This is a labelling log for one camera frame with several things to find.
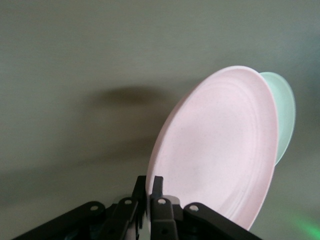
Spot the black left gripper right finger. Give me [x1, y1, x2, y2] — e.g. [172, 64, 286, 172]
[149, 176, 180, 240]

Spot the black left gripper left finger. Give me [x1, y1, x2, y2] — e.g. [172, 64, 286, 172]
[109, 175, 147, 240]

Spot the pink plate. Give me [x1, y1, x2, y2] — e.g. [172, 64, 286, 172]
[146, 65, 280, 231]

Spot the mint green bowl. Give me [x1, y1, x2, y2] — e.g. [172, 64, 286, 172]
[259, 71, 297, 167]

